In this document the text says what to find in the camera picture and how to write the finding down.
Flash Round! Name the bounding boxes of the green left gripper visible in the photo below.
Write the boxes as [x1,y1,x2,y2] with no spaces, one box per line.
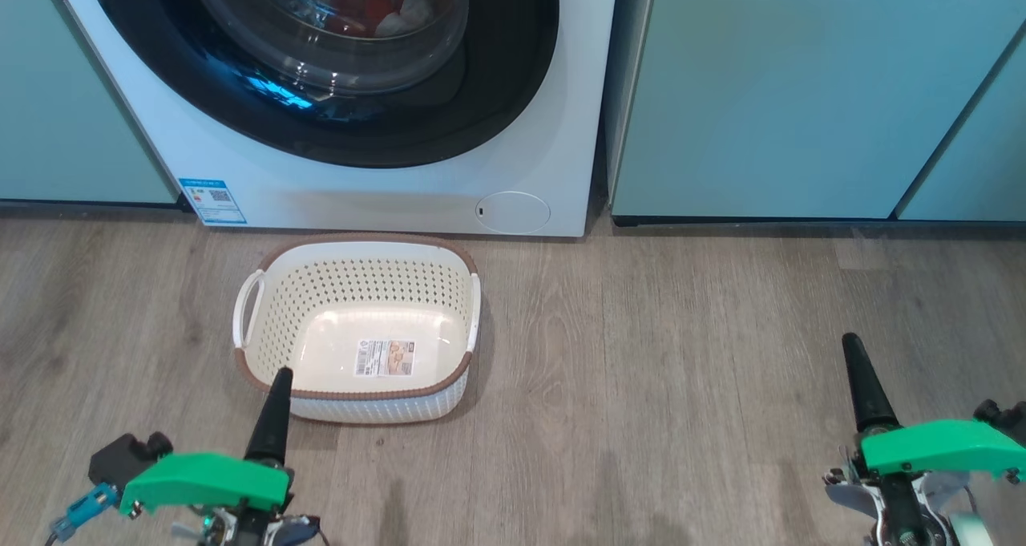
[119,366,295,520]

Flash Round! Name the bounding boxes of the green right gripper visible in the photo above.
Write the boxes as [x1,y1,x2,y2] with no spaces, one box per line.
[841,333,1026,483]

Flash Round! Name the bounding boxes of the round glass washing machine door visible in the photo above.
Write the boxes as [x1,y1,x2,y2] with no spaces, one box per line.
[82,0,561,169]

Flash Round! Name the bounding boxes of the red and white garment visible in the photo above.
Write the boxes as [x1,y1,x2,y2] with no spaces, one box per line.
[327,0,438,38]

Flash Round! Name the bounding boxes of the paper label in basket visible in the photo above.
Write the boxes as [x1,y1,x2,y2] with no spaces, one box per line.
[353,338,417,379]

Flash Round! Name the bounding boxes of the white perforated laundry basket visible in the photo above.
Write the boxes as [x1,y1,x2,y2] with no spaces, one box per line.
[232,233,483,426]

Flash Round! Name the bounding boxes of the white washing machine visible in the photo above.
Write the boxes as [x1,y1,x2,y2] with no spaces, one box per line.
[49,0,620,239]

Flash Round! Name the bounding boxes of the blue energy label sticker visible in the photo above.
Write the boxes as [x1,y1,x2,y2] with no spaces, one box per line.
[177,178,248,227]

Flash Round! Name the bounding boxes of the teal cabinet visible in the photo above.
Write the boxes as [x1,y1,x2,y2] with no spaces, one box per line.
[0,0,182,209]
[892,23,1026,223]
[604,0,1026,227]

